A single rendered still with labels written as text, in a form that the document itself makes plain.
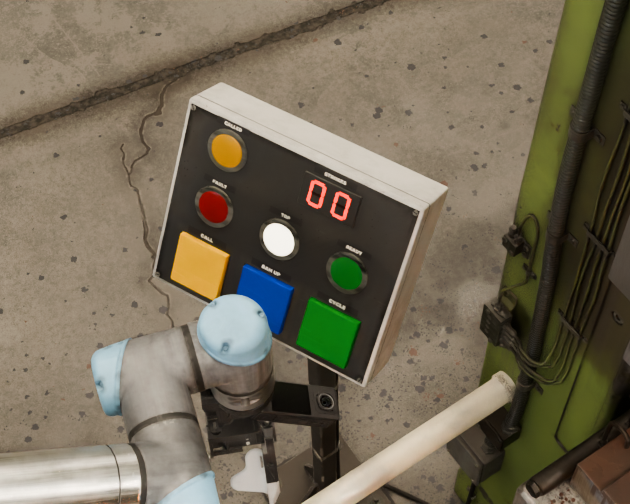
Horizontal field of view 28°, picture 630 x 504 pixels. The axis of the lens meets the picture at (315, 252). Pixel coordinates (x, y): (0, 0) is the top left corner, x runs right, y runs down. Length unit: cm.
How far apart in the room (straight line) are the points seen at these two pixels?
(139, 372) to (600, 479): 60
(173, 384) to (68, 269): 161
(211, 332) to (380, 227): 31
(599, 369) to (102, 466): 77
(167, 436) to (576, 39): 60
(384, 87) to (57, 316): 99
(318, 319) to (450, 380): 113
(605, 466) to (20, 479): 74
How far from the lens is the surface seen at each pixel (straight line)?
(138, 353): 134
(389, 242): 154
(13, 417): 277
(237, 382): 137
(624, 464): 162
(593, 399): 183
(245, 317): 133
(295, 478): 262
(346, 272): 158
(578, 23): 137
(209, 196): 164
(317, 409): 151
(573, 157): 147
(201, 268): 168
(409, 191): 153
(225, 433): 151
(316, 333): 163
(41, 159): 311
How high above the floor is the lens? 245
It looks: 58 degrees down
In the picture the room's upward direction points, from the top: 2 degrees counter-clockwise
